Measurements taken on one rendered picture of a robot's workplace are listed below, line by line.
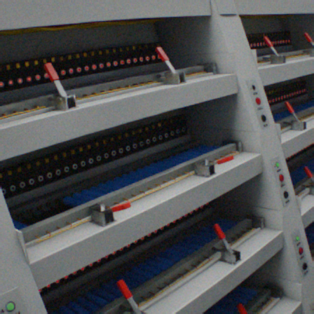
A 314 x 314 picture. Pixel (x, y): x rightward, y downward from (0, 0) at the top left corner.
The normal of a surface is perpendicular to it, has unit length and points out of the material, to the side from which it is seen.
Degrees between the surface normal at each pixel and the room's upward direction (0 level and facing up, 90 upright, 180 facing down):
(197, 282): 16
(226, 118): 90
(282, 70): 106
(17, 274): 90
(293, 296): 90
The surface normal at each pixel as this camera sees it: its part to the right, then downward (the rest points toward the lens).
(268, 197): -0.70, 0.28
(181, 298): -0.12, -0.95
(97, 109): 0.70, 0.11
